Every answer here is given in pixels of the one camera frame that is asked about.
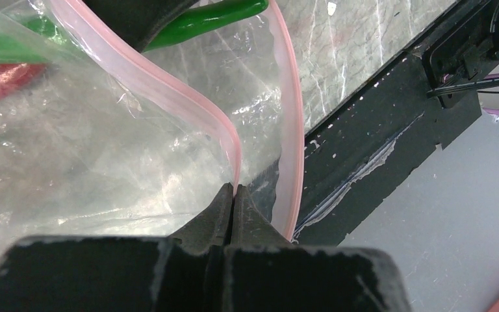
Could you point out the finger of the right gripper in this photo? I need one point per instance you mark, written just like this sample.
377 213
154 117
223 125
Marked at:
138 22

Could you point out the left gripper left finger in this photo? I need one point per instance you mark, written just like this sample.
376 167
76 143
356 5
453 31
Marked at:
180 272

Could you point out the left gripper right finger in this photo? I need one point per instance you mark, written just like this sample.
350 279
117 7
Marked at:
264 272

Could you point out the green fake chili pepper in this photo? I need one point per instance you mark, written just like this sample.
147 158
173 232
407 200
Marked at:
195 21

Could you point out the clear zip top bag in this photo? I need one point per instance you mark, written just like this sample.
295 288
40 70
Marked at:
97 146

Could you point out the red fake chili pepper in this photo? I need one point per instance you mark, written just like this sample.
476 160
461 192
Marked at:
16 76

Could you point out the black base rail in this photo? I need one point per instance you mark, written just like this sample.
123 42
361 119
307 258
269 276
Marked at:
421 100

